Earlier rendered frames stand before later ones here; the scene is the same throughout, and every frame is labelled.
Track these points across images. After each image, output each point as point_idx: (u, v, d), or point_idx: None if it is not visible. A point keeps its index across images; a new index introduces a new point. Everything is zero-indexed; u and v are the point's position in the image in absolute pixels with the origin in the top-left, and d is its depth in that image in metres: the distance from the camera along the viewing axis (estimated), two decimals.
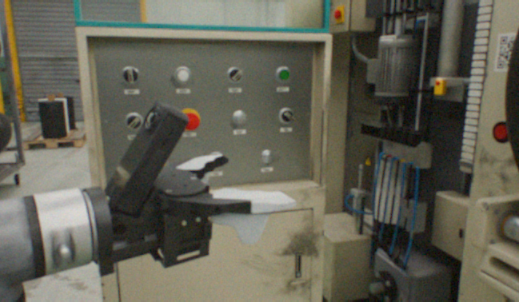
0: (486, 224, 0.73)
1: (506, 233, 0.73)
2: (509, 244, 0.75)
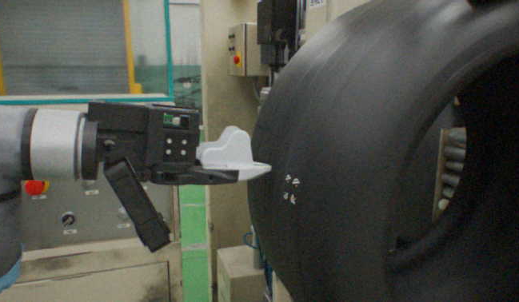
0: (277, 292, 0.80)
1: None
2: None
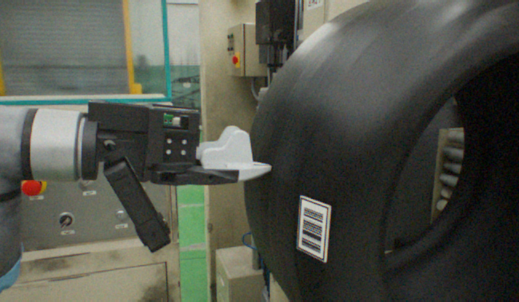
0: (275, 293, 0.80)
1: None
2: None
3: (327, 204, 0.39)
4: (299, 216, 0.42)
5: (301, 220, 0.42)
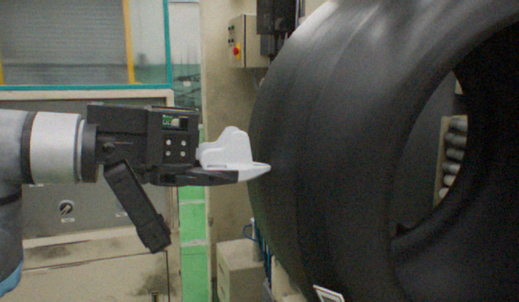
0: (277, 278, 0.79)
1: None
2: (301, 296, 0.81)
3: (337, 294, 0.42)
4: (321, 301, 0.45)
5: None
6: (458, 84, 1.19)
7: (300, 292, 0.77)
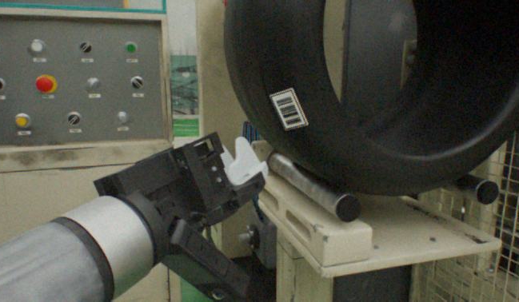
0: None
1: (275, 154, 0.93)
2: (276, 176, 0.94)
3: (289, 89, 0.56)
4: (276, 109, 0.59)
5: (279, 110, 0.59)
6: None
7: (273, 168, 0.90)
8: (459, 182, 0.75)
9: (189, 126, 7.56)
